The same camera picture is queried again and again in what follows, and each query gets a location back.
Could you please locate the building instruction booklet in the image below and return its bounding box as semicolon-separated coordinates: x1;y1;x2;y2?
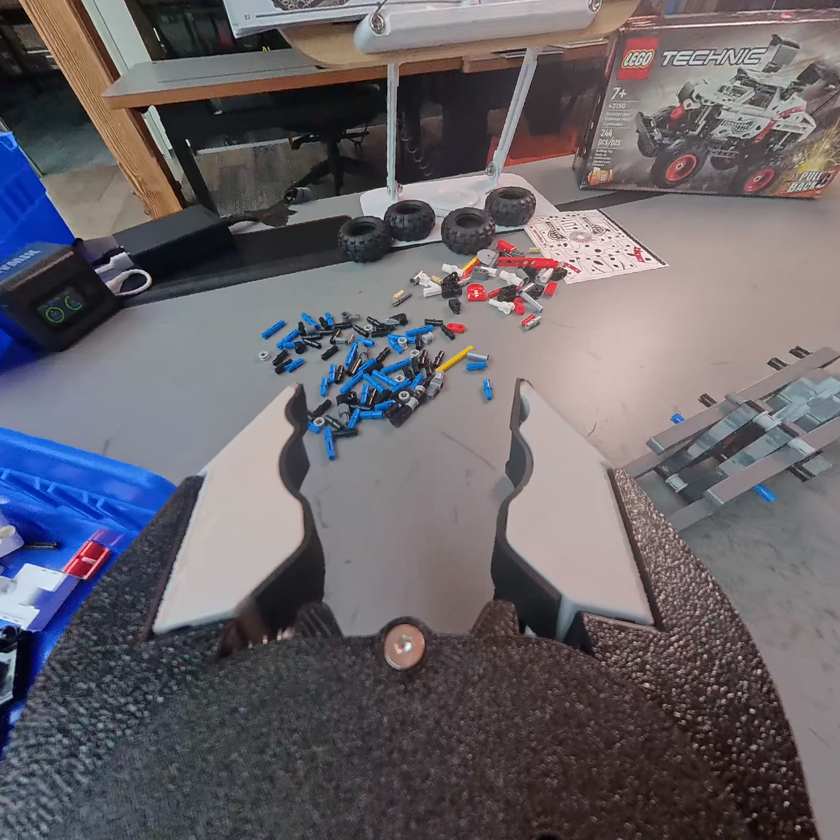
224;0;605;36

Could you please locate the black power unit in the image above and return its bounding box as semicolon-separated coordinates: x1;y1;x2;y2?
0;243;120;354

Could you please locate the white cable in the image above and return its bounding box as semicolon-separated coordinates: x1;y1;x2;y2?
92;256;153;298

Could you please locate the blue plastic bin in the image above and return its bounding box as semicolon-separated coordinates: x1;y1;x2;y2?
0;427;178;758
0;125;61;371

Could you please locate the pile of red white bricks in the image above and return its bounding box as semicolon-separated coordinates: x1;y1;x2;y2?
390;239;580;330

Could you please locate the white sticker sheet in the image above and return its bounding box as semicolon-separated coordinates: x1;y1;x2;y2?
525;208;668;286

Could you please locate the black toy tyre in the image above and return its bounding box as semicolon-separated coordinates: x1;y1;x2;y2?
485;185;538;228
338;217;393;263
384;200;437;244
441;208;497;256

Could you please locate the pile of blue black pins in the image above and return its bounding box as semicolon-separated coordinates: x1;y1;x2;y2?
259;309;498;462

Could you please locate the black power adapter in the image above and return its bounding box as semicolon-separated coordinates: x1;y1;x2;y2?
112;204;238;280

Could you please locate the toy truck cardboard box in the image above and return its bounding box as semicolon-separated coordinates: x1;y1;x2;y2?
574;11;840;200

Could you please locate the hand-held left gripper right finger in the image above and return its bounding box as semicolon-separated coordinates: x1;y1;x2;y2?
490;378;656;643

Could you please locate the wooden table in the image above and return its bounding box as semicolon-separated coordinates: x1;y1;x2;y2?
20;0;620;221

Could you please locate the grey desk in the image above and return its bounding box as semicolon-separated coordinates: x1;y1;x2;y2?
0;158;840;840

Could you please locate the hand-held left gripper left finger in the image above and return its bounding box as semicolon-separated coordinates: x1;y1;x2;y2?
151;382;328;637

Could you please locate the grey toy brick chassis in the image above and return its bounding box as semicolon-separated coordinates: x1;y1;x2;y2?
620;346;840;531

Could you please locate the white and wooden book stand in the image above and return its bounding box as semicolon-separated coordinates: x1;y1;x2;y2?
280;0;644;224

